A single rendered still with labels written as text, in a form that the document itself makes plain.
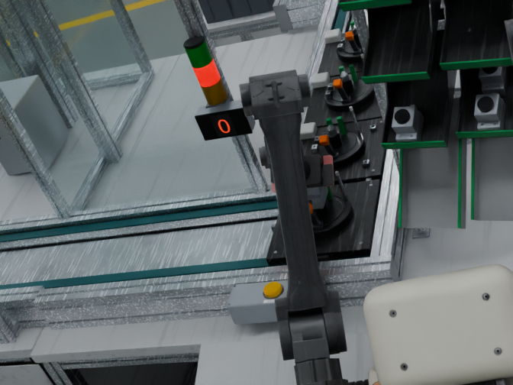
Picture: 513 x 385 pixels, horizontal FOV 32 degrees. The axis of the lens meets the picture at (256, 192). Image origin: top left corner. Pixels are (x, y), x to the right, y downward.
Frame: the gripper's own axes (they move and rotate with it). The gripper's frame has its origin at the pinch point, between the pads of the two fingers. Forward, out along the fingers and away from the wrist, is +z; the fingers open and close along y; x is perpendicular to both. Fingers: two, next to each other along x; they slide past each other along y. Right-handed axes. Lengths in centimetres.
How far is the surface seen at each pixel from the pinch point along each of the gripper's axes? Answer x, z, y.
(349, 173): -4.8, 17.4, -4.0
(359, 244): 15.4, 1.3, -9.8
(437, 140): -1.2, -14.4, -31.3
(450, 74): -14.0, -15.3, -34.9
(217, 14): -117, 147, 87
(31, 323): 27, 5, 78
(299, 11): -81, 84, 29
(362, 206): 5.3, 9.3, -9.0
